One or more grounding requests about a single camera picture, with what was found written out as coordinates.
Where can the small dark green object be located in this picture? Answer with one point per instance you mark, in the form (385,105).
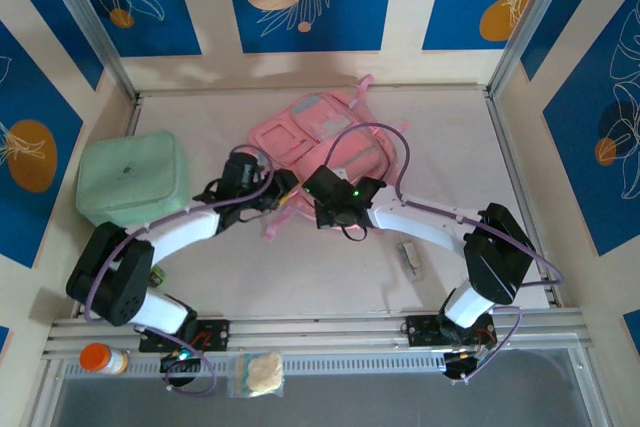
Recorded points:
(159,278)

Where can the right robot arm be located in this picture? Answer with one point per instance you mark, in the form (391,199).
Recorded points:
(425,227)

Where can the clear bag with cream contents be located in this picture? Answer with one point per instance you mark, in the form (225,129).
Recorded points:
(257,372)

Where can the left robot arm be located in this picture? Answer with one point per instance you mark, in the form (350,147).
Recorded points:
(185,234)

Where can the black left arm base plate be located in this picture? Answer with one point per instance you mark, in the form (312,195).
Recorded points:
(215,334)

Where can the orange lid bottle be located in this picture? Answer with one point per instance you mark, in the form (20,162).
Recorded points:
(102,358)

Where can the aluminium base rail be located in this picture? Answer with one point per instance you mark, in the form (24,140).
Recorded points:
(325,327)

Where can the aluminium frame post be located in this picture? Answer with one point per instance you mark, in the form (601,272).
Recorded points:
(90,22)
(530,22)

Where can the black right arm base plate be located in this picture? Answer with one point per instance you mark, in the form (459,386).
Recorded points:
(422,329)

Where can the pink school backpack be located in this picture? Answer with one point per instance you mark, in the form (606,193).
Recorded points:
(320,127)

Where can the mint green zip case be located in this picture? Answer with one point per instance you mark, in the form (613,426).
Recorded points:
(130,177)

